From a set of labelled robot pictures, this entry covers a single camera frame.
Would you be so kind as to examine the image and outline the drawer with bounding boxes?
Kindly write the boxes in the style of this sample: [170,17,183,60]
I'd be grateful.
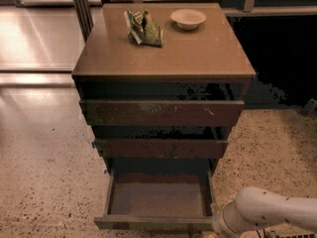
[94,170,214,233]
[79,99,245,127]
[95,139,228,159]

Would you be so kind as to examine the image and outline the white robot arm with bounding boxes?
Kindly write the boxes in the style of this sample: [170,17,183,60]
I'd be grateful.
[211,186,317,238]

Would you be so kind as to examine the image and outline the brown drawer cabinet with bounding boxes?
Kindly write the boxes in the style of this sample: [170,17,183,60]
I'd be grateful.
[71,2,257,177]

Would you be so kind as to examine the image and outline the crumpled green chip bag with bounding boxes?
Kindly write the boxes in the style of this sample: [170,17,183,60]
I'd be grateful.
[124,9,163,48]

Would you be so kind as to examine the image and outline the white ceramic bowl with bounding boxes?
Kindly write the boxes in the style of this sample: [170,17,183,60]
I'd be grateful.
[170,9,206,31]

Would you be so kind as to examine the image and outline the grey floor power strip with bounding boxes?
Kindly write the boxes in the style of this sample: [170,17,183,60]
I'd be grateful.
[267,231,317,238]

